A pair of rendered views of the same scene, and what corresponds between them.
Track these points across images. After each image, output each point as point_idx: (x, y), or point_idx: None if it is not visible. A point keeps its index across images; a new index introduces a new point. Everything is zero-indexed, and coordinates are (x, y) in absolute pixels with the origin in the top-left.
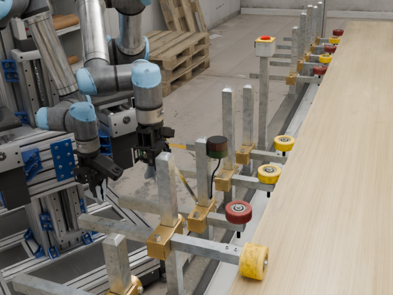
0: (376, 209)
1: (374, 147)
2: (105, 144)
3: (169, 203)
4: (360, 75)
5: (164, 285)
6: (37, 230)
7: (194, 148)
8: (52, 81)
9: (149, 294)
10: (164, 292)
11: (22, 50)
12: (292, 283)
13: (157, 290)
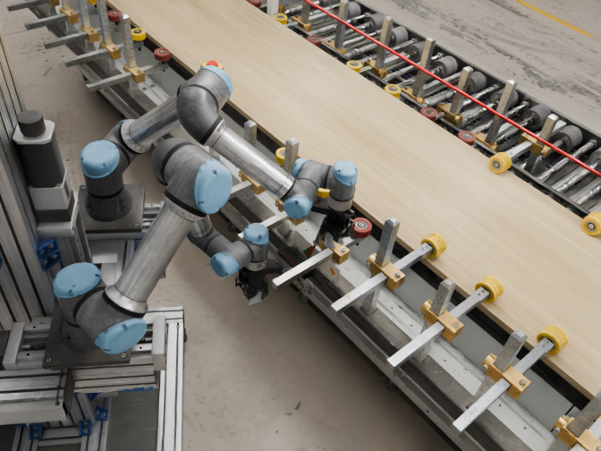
0: (405, 172)
1: (334, 124)
2: None
3: (392, 249)
4: (208, 48)
5: (184, 347)
6: (71, 411)
7: None
8: (193, 227)
9: (185, 364)
10: (192, 351)
11: (70, 218)
12: (447, 242)
13: (185, 355)
